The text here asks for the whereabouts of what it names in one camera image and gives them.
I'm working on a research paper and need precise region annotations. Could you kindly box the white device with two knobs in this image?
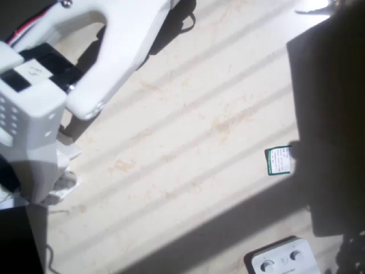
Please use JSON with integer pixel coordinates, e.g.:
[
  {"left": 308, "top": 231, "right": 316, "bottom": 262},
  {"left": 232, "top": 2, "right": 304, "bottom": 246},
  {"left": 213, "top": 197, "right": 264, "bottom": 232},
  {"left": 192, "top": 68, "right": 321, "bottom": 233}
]
[{"left": 244, "top": 235, "right": 321, "bottom": 274}]

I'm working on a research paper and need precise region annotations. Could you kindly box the green white label sticker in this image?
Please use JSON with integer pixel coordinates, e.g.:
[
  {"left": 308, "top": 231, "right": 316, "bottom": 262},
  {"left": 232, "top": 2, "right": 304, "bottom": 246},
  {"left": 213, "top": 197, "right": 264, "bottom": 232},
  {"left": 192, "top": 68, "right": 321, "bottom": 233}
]
[{"left": 265, "top": 145, "right": 295, "bottom": 175}]

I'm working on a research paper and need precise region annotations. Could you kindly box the thin dark cable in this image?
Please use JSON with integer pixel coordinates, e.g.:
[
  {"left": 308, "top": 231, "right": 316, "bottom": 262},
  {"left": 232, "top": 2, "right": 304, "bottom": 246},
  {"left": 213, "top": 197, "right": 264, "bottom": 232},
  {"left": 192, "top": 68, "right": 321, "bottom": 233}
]
[{"left": 45, "top": 244, "right": 56, "bottom": 273}]

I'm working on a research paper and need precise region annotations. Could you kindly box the black textured object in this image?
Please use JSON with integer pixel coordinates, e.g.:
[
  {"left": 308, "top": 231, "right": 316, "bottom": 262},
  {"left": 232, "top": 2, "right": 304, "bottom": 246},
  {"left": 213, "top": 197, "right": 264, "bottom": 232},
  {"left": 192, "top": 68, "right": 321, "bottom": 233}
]
[{"left": 335, "top": 232, "right": 365, "bottom": 274}]

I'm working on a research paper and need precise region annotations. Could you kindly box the red white black servo cable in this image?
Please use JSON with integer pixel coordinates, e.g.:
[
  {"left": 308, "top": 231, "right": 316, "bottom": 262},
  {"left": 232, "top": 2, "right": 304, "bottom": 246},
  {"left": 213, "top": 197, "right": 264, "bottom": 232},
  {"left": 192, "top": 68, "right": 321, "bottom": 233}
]
[{"left": 7, "top": 4, "right": 56, "bottom": 48}]

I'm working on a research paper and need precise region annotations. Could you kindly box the black box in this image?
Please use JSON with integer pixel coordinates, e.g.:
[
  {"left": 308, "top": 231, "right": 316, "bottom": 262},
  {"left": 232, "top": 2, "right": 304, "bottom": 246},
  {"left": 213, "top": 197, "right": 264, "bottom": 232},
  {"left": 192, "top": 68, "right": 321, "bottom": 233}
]
[{"left": 0, "top": 205, "right": 46, "bottom": 274}]

